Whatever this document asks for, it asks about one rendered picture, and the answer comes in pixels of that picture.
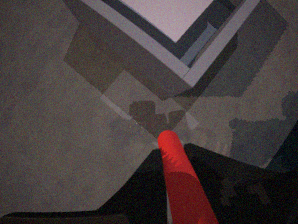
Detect pale pink square plate with hole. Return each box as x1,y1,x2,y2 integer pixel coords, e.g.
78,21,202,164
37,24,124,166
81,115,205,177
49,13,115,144
109,0,216,53

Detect red peg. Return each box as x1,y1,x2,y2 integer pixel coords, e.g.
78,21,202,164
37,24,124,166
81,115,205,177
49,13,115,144
158,131,220,224

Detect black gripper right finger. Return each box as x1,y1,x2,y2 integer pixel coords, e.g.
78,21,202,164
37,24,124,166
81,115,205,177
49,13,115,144
184,143,298,224

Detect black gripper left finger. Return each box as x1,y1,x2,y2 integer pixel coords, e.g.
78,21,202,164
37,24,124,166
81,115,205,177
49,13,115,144
0,149,168,224

